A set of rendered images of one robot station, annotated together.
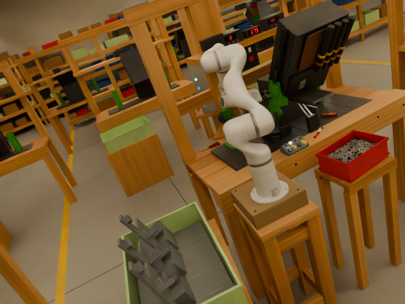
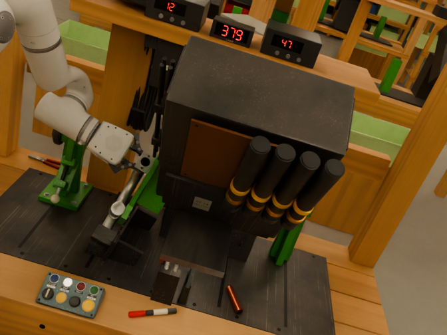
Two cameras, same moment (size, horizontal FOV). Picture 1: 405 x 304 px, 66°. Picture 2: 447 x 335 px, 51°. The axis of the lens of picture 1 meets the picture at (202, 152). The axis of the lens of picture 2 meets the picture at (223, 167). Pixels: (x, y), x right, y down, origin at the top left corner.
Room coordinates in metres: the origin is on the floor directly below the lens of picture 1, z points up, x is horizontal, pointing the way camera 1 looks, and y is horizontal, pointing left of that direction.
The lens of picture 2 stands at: (0.87, -0.98, 1.88)
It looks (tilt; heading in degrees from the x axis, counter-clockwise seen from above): 29 degrees down; 12
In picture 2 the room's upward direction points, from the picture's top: 18 degrees clockwise
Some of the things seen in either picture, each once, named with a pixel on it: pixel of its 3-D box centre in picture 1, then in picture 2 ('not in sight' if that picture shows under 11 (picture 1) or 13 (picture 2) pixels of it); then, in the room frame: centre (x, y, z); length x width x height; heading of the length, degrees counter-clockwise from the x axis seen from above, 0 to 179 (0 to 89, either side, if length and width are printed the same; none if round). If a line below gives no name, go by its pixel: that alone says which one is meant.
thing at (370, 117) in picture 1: (319, 145); (138, 334); (1.72, -0.71, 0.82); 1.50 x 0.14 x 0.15; 105
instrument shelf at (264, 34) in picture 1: (249, 38); (230, 41); (2.24, -0.58, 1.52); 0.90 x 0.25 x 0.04; 105
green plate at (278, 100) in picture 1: (278, 95); (157, 182); (1.91, -0.59, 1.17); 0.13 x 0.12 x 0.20; 105
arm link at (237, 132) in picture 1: (246, 140); not in sight; (1.29, -0.21, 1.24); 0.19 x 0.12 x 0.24; 85
